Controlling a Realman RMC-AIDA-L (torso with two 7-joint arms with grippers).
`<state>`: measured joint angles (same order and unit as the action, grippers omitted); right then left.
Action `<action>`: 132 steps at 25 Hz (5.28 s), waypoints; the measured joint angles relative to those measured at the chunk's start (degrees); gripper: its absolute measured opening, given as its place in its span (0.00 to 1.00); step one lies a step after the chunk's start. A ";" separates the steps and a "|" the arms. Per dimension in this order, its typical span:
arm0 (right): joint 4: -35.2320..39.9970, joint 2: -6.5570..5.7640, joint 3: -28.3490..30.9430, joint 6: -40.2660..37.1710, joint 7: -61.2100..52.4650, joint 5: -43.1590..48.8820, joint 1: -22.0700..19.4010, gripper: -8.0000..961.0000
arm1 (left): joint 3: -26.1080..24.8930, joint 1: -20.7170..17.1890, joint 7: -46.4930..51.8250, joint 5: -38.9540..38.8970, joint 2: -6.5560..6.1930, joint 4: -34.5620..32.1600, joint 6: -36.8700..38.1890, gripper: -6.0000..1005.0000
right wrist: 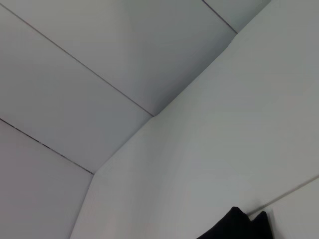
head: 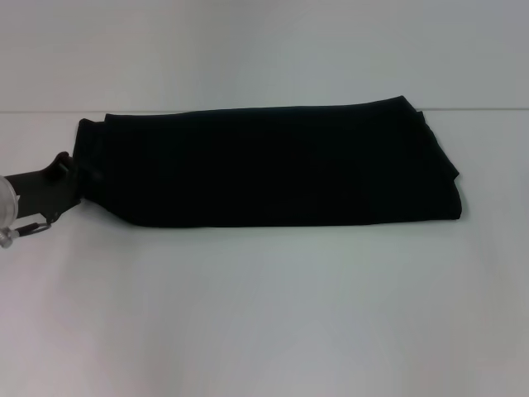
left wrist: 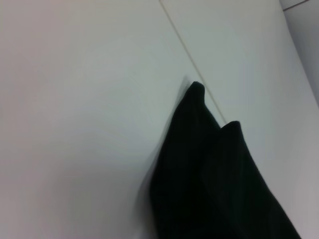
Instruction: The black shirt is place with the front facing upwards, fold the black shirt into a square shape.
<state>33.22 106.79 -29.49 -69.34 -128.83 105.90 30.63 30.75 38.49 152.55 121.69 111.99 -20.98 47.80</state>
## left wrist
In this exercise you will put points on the black shirt with FREE print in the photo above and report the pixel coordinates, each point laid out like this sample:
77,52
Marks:
211,186

